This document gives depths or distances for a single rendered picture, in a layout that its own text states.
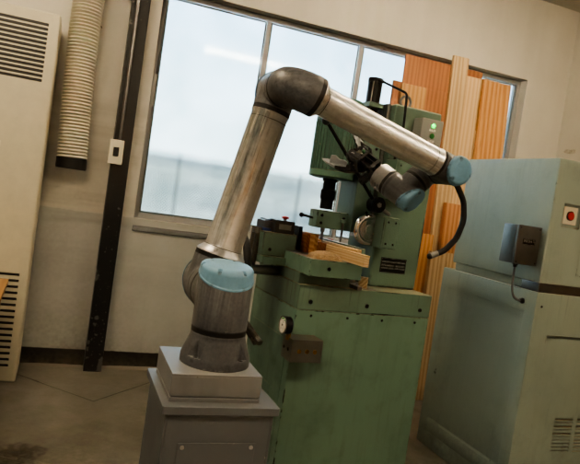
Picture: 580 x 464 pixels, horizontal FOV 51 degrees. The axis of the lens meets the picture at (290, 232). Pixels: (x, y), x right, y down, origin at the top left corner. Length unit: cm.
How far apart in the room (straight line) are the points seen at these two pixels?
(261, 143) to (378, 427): 125
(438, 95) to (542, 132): 95
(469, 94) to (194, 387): 311
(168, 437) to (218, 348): 25
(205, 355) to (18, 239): 177
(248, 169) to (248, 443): 75
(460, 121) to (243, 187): 257
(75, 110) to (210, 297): 190
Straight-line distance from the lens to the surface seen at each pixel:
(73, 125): 332
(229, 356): 164
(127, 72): 345
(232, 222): 178
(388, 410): 250
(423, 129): 244
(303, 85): 171
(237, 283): 160
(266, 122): 180
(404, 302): 240
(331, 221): 240
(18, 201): 321
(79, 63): 336
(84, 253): 353
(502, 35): 456
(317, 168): 237
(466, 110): 422
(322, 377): 231
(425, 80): 410
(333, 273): 216
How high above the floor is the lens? 109
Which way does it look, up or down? 3 degrees down
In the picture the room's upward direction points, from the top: 9 degrees clockwise
